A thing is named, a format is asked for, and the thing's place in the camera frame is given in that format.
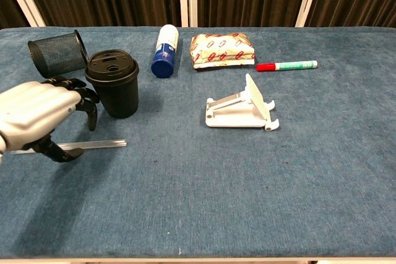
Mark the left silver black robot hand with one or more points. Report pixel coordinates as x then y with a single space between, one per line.
31 106

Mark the black mesh pen holder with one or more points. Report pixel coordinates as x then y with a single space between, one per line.
55 55

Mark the black round lid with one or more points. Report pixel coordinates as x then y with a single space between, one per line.
116 91

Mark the white blue spray bottle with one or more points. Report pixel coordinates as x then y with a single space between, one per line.
164 53

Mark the beige red-print snack packet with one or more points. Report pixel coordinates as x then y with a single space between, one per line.
221 49

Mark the blue table cloth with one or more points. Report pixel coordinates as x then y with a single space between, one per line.
216 183

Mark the white folding phone stand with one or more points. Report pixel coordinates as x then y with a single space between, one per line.
235 115

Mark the red green white marker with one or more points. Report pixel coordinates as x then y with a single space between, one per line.
287 65

